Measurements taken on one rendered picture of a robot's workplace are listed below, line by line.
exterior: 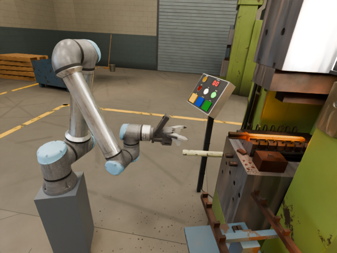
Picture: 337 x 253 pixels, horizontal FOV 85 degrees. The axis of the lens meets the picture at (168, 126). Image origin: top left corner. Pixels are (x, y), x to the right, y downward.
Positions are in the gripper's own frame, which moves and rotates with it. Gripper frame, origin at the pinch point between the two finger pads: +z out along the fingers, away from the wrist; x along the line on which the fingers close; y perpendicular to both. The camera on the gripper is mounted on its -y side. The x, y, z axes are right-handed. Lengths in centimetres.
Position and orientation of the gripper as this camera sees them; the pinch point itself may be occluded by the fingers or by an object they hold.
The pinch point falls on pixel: (187, 132)
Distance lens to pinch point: 100.7
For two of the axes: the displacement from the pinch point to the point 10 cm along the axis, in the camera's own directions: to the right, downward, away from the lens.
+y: -0.5, 9.0, 4.4
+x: -0.3, 4.4, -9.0
